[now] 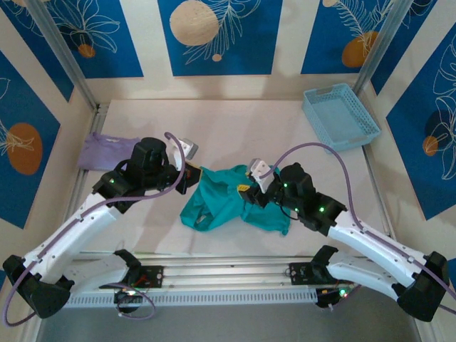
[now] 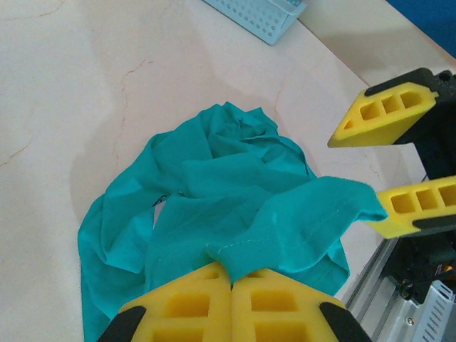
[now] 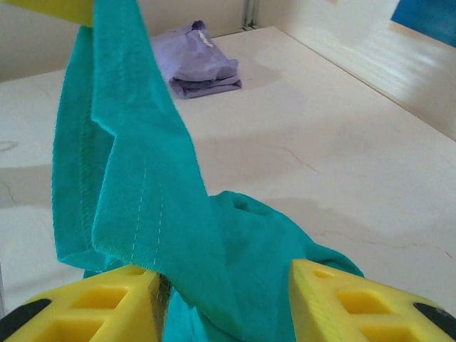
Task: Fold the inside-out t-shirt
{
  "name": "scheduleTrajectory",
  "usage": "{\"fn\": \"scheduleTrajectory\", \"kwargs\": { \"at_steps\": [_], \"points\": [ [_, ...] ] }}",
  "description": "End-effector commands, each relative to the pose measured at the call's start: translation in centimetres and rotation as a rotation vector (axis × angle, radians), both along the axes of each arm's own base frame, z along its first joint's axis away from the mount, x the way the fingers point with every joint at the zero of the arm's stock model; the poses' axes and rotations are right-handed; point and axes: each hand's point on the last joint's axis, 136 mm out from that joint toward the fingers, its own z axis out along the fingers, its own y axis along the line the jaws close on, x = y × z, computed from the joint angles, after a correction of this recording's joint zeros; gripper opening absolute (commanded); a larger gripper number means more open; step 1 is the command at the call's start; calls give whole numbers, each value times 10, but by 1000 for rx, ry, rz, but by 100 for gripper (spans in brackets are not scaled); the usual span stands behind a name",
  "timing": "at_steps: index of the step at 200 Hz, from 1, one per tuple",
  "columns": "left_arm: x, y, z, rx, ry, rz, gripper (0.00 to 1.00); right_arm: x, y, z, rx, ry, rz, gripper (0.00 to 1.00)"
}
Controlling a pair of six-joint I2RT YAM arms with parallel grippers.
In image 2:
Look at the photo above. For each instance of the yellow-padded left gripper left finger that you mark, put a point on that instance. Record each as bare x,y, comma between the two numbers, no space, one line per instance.
185,313

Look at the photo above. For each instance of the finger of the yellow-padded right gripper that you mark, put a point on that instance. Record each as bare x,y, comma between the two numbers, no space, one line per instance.
420,210
381,121

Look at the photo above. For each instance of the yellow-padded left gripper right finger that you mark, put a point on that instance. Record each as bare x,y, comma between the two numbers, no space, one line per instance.
285,313

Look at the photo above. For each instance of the teal printed t-shirt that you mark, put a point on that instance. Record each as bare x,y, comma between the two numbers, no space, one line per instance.
221,185

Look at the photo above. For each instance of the light blue perforated plastic basket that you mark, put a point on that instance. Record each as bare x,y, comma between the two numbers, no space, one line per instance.
256,18

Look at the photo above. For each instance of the white marble-pattern table cover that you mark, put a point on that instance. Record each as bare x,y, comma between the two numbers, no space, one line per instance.
71,107

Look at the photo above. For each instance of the aluminium rail frame beam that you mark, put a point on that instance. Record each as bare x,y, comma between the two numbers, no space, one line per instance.
377,285

